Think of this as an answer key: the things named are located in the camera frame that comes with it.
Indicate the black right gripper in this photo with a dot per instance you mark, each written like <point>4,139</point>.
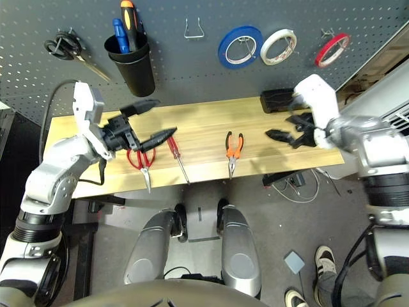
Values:
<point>305,136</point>

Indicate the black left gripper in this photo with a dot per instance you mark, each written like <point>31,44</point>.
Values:
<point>116,134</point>

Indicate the red tape roll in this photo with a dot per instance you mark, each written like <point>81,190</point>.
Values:
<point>325,48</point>

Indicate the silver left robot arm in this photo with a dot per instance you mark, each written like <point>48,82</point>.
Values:
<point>57,169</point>

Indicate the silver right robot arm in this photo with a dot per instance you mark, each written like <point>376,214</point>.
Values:
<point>377,147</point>

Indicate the grey perforated pegboard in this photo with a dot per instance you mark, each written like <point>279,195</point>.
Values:
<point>191,64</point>

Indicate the black plastic tool case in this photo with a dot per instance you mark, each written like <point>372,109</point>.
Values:
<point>274,100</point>

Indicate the black plastic cup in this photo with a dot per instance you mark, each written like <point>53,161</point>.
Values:
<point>137,76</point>

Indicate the white tape roll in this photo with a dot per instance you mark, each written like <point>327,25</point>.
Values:
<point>263,52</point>

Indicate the white appliance with vent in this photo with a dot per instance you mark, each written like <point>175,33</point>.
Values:
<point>377,102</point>

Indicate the orange and black screwdriver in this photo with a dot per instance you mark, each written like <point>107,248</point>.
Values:
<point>131,32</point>

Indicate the blue tape roll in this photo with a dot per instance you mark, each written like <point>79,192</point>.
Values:
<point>223,54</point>

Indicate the metal peg hook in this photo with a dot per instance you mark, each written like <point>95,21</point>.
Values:
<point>327,32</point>

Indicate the silver right robot leg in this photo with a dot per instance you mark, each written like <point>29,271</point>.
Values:
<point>239,249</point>

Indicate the grey foot pedal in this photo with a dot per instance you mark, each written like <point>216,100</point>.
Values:
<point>294,262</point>

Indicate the white and black sneaker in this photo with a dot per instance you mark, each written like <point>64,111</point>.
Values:
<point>326,259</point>
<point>295,299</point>

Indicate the black flight case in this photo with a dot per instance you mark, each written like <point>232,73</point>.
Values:
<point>6,134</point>

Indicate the black power box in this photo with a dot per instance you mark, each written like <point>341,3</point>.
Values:
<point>201,277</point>

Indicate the grey trousered person leg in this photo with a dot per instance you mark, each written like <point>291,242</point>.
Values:
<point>326,291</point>

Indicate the olive grey robot torso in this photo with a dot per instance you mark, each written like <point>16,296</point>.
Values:
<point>166,295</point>

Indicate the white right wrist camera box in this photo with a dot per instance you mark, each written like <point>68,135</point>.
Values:
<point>319,92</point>

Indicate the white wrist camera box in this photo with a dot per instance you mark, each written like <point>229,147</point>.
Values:
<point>319,92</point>
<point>84,108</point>

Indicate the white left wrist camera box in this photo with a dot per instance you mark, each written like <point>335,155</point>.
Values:
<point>84,108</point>

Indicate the grey base plate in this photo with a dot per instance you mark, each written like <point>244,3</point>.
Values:
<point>203,208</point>

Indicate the black table frame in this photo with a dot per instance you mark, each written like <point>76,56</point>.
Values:
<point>83,243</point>

